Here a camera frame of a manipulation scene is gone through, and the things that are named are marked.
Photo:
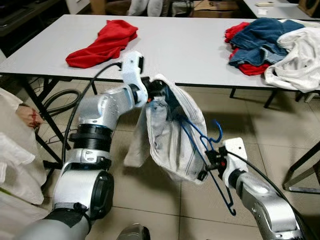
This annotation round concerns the blue plastic hanger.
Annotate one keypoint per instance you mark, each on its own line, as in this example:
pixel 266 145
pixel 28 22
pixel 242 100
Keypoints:
pixel 221 132

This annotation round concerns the white denim jacket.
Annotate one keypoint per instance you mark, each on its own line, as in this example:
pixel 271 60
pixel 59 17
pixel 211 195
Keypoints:
pixel 170 145

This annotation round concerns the red shirt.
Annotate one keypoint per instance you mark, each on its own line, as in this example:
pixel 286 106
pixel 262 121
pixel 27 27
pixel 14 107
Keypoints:
pixel 105 42

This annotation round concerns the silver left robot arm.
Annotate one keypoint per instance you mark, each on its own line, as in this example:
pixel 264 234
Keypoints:
pixel 100 107

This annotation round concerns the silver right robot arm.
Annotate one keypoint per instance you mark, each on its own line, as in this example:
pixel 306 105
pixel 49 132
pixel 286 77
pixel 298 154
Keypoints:
pixel 265 205

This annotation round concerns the grey table with black legs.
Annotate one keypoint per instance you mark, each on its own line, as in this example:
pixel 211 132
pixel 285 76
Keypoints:
pixel 175 45
pixel 280 12

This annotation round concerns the plaid seat metal chair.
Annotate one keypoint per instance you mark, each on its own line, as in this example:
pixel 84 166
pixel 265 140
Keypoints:
pixel 300 166

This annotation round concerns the grey robot knee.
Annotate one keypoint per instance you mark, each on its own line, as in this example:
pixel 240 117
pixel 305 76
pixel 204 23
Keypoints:
pixel 132 234

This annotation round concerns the white crumpled garment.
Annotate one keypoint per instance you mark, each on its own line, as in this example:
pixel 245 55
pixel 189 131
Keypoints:
pixel 300 65

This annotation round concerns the white remote control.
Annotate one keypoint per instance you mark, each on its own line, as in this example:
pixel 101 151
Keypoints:
pixel 265 4

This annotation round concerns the white t-shirt with print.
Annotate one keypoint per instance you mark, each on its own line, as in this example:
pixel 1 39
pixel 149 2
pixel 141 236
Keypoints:
pixel 15 170

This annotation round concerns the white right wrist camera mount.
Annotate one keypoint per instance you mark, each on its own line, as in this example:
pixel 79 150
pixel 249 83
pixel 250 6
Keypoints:
pixel 235 150

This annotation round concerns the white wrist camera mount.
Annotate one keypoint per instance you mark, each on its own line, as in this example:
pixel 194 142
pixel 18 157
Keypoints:
pixel 235 150
pixel 131 67

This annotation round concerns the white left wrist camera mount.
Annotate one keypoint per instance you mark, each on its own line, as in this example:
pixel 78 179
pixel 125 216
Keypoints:
pixel 131 67

